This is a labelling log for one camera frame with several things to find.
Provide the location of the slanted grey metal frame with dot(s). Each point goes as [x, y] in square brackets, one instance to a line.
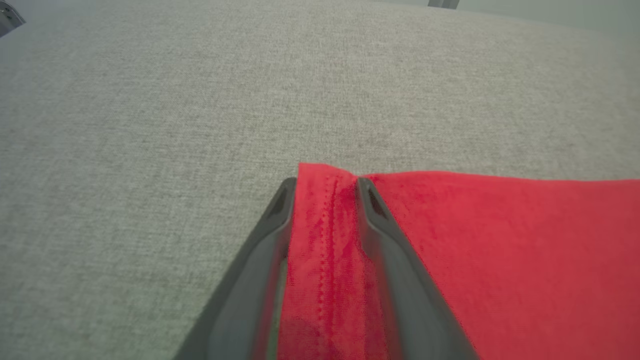
[9, 17]

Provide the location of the grey fabric sofa seat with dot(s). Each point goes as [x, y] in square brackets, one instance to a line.
[175, 110]

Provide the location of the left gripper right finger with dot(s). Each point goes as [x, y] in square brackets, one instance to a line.
[410, 290]

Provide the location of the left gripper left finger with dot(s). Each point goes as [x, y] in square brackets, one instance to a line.
[245, 300]

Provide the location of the red shirt with white sleeves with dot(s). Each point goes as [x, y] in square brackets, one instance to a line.
[500, 250]

